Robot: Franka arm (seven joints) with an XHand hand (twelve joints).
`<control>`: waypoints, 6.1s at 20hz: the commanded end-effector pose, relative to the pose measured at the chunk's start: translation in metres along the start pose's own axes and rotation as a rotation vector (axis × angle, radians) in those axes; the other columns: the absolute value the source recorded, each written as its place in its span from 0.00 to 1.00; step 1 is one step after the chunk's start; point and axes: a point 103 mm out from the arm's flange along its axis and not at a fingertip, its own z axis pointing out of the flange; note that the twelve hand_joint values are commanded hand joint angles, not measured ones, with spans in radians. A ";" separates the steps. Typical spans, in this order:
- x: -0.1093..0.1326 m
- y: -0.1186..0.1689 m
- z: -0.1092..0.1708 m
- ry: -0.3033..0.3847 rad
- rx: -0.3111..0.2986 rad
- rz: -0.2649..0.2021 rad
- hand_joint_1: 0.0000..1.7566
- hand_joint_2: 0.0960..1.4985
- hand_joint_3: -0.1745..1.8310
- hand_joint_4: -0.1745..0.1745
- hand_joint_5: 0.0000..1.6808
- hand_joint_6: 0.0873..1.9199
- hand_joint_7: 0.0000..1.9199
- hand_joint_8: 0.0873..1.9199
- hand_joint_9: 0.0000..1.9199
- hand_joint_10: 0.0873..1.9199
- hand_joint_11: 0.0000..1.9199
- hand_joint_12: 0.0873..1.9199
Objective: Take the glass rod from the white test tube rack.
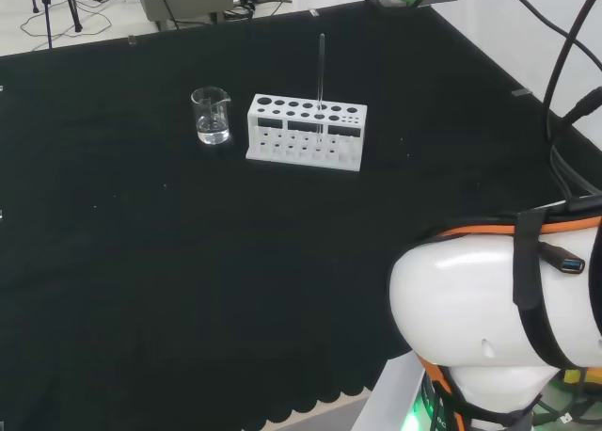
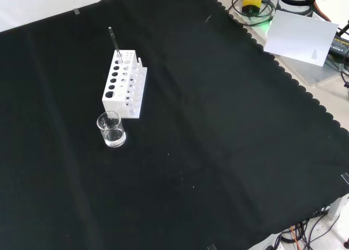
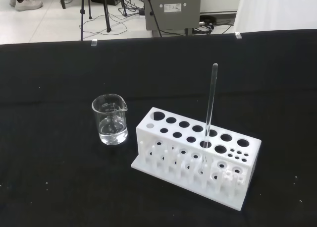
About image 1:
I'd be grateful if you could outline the clear glass beaker with water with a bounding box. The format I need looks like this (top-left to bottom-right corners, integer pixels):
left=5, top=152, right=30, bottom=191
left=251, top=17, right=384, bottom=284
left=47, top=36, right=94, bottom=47
left=190, top=87, right=231, bottom=146

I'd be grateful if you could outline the black camera cable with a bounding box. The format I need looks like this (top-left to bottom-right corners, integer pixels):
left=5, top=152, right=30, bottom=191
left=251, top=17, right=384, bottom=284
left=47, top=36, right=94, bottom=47
left=463, top=0, right=602, bottom=71

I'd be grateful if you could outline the black cable with blue plug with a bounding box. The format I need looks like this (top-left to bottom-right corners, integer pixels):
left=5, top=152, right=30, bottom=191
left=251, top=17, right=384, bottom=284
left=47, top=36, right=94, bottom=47
left=534, top=240, right=588, bottom=277

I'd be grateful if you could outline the black tripod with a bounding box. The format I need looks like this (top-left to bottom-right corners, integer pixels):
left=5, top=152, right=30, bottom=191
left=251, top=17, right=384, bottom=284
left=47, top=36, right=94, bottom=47
left=25, top=0, right=85, bottom=34

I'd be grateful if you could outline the white test tube rack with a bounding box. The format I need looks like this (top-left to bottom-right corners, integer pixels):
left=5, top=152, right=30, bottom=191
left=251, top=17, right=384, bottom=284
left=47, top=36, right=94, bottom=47
left=245, top=93, right=368, bottom=173

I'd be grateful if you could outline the black bench cloth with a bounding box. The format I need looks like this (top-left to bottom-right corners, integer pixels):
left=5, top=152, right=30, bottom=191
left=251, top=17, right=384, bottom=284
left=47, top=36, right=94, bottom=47
left=0, top=0, right=602, bottom=431

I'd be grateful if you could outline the clear glass rod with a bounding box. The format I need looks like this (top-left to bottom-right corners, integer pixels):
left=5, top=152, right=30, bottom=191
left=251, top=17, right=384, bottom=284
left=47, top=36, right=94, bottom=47
left=315, top=33, right=327, bottom=145

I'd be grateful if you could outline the thick black cable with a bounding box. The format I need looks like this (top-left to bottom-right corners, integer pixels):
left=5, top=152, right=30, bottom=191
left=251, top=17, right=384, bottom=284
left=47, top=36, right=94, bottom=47
left=543, top=0, right=602, bottom=201

